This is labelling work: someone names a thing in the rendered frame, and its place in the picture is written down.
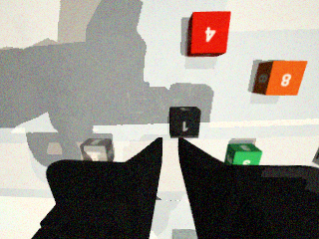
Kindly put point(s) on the orange block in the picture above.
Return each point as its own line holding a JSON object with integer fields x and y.
{"x": 279, "y": 78}

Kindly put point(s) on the green block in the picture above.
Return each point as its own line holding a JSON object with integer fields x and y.
{"x": 240, "y": 153}

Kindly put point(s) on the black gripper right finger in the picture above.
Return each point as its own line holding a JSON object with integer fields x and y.
{"x": 214, "y": 188}

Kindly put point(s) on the red block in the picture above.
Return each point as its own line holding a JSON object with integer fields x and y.
{"x": 207, "y": 33}

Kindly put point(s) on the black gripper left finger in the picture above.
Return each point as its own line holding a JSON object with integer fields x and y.
{"x": 134, "y": 182}

